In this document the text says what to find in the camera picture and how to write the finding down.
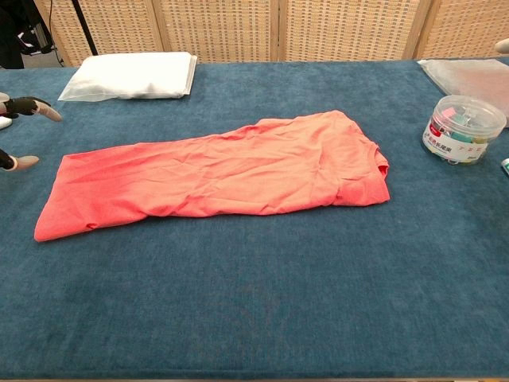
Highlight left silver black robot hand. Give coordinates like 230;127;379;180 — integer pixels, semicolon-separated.
0;92;64;172

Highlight coral red t-shirt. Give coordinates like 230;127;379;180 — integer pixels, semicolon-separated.
33;110;391;243

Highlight clear plastic bag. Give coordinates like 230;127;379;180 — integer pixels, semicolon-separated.
416;58;509;128

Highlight clear tub of binder clips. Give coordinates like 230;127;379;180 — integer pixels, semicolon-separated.
421;94;507;164

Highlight black tripod stand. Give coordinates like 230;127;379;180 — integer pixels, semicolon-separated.
71;0;99;57

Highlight white garment in plastic bag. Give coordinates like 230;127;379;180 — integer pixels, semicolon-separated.
57;51;198;103

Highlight woven wooden folding screen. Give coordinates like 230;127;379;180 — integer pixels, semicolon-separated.
33;0;509;67

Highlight blue table cover cloth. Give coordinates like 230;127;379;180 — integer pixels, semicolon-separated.
0;59;509;382

